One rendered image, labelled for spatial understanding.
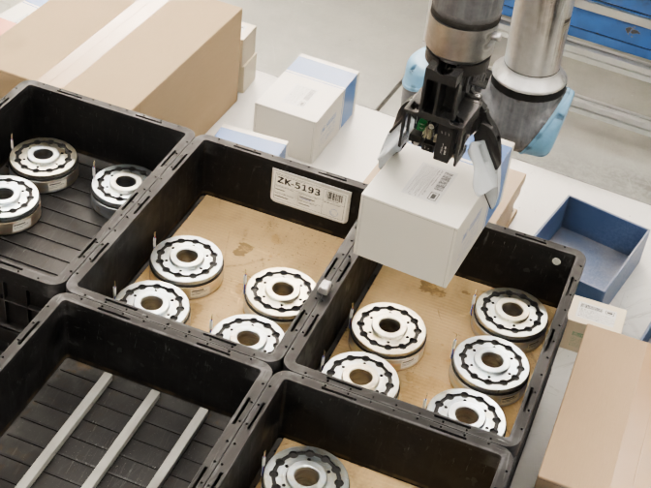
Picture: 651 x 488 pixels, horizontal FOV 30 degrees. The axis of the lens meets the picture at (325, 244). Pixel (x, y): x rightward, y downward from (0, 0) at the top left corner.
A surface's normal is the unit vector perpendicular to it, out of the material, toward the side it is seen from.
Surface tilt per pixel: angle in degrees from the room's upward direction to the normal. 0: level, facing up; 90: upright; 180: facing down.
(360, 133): 0
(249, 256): 0
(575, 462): 0
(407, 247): 90
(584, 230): 90
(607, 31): 90
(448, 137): 90
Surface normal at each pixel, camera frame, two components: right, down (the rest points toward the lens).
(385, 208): -0.43, 0.54
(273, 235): 0.10, -0.77
